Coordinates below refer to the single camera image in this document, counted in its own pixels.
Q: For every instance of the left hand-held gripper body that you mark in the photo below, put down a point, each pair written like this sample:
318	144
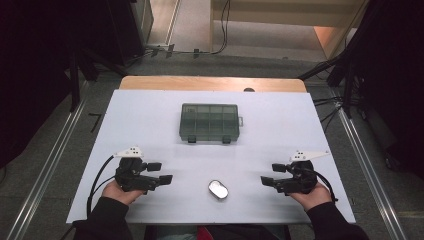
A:
131	175

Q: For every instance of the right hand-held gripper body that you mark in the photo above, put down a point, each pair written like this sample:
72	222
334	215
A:
300	178

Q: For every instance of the small silver oval tin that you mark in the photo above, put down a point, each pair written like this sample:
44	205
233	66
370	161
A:
218	189

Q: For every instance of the clear grey compartment box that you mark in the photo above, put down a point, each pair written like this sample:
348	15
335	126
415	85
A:
209	122

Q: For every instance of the person's left hand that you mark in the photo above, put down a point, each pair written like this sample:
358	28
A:
118	194

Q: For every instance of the person's right hand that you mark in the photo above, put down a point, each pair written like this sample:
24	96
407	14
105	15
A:
313	197

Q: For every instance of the white board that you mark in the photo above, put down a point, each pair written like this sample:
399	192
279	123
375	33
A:
200	160

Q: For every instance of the person's lap clothing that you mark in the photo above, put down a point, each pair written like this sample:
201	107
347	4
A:
233	232

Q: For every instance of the wooden table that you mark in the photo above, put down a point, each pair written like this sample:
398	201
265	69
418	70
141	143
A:
206	83

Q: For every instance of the black metal stand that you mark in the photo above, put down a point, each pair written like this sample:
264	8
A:
348	90
76	83

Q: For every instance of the black curtain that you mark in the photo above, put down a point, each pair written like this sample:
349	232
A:
396	83
33	73

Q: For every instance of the dark cabinet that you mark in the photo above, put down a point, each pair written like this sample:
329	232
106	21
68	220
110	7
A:
130	30

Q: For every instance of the beige wooden shelf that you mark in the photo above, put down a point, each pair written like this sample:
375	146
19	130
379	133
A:
286	13

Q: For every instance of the metal floor rail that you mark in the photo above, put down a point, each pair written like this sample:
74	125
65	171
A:
366	166
50	163

